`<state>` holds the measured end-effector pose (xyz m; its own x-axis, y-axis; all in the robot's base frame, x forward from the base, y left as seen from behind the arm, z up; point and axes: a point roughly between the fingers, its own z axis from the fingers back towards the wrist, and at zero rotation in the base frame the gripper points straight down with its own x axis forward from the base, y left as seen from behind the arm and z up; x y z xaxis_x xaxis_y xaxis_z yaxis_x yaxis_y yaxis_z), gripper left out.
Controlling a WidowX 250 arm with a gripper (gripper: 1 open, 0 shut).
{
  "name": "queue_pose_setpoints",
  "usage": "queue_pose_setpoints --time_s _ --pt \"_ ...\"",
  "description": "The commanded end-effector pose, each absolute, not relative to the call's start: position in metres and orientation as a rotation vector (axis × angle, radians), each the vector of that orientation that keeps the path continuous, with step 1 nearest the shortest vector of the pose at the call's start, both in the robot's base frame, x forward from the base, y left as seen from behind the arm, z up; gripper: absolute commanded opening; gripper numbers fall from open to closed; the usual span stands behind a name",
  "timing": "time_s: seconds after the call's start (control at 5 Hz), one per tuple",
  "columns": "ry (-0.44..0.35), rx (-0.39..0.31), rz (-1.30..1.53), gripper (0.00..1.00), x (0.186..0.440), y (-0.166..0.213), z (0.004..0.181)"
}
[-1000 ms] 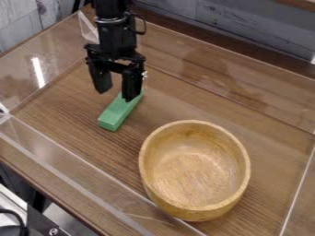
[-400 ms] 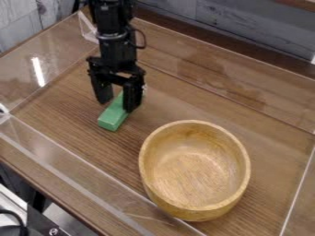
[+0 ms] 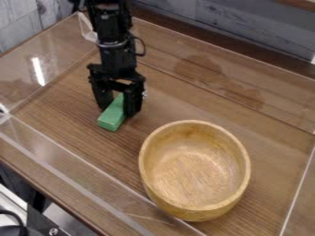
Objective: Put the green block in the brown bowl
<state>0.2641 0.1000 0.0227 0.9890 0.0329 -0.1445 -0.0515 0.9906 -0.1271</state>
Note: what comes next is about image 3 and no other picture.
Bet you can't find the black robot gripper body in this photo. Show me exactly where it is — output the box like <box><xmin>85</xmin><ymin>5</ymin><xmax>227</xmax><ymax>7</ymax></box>
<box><xmin>87</xmin><ymin>41</ymin><xmax>149</xmax><ymax>100</ymax></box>

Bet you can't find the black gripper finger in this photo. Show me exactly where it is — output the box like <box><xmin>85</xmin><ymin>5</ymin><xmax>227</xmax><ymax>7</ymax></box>
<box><xmin>123</xmin><ymin>88</ymin><xmax>145</xmax><ymax>118</ymax></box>
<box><xmin>91</xmin><ymin>83</ymin><xmax>114</xmax><ymax>111</ymax></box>

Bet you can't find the green rectangular block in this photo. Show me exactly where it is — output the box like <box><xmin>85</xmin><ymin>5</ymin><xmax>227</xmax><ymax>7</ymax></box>
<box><xmin>98</xmin><ymin>93</ymin><xmax>126</xmax><ymax>132</ymax></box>

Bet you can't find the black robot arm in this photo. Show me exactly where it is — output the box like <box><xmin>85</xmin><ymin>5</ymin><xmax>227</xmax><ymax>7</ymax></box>
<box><xmin>86</xmin><ymin>0</ymin><xmax>147</xmax><ymax>117</ymax></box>

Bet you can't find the brown wooden bowl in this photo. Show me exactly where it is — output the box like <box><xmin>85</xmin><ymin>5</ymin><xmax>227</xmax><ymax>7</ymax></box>
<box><xmin>138</xmin><ymin>120</ymin><xmax>251</xmax><ymax>222</ymax></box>

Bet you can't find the clear acrylic tray enclosure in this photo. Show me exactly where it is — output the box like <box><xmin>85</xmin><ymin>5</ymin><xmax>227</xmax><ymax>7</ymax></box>
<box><xmin>0</xmin><ymin>14</ymin><xmax>315</xmax><ymax>236</ymax></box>

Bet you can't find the black cable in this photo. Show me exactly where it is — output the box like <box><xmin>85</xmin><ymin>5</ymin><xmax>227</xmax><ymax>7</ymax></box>
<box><xmin>0</xmin><ymin>209</ymin><xmax>30</xmax><ymax>236</ymax></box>

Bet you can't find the black metal bracket with screw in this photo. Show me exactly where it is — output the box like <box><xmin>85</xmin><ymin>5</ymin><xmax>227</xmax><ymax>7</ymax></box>
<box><xmin>26</xmin><ymin>206</ymin><xmax>71</xmax><ymax>236</ymax></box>

